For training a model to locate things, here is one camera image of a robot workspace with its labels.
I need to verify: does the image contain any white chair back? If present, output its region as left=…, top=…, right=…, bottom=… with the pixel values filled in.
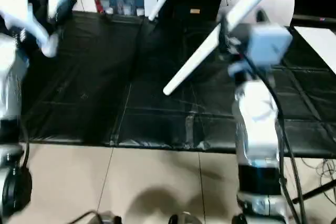
left=216, top=0, right=296, bottom=25

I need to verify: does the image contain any black tripod leg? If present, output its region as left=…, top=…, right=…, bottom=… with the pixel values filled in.
left=292, top=179, right=336, bottom=204

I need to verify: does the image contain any dark robot right foot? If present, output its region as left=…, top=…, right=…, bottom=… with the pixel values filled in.
left=169, top=212, right=203, bottom=224

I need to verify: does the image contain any dark robot foot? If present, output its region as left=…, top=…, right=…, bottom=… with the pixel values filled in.
left=99, top=212, right=123, bottom=224
left=169, top=212, right=203, bottom=224

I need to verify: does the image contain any dark robot left foot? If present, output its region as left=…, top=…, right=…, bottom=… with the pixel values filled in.
left=99, top=212, right=123, bottom=224

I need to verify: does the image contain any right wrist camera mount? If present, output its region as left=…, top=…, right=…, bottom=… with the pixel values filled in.
left=228, top=23, right=293, bottom=78

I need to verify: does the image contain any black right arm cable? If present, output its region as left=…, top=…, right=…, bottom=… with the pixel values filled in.
left=241, top=53, right=308, bottom=224

